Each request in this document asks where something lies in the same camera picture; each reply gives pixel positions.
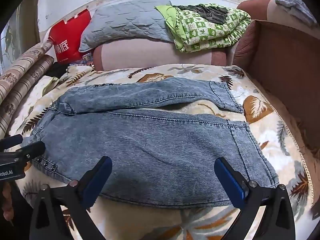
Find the grey quilted pillow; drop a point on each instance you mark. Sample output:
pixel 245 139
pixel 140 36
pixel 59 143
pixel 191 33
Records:
pixel 125 22

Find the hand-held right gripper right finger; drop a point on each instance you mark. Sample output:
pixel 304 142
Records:
pixel 228 177

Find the person's left hand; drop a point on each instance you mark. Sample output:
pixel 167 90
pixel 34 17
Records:
pixel 5 202

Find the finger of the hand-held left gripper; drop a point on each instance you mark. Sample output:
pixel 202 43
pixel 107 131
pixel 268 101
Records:
pixel 28 151
pixel 11 140

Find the blue denim pants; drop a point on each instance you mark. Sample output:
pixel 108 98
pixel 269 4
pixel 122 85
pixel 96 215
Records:
pixel 150 142

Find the green checked quilt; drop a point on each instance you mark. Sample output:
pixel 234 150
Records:
pixel 200 35

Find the colourful small packets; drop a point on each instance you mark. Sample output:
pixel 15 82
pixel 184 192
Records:
pixel 86 58

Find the striped floral rolled quilt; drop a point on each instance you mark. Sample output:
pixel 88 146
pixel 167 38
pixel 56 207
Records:
pixel 25 60
pixel 22 92

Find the leaf print blanket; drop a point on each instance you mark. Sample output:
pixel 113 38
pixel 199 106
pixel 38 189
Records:
pixel 272 135

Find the red shopping bag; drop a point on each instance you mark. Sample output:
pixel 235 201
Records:
pixel 70 37

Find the grey cloth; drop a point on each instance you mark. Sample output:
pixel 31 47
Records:
pixel 295 5

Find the dark green garment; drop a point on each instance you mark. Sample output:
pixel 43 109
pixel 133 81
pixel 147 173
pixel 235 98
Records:
pixel 210 12

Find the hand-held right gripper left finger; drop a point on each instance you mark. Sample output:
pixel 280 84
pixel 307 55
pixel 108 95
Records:
pixel 97 180

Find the black cloth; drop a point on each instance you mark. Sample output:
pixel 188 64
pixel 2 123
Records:
pixel 58 70

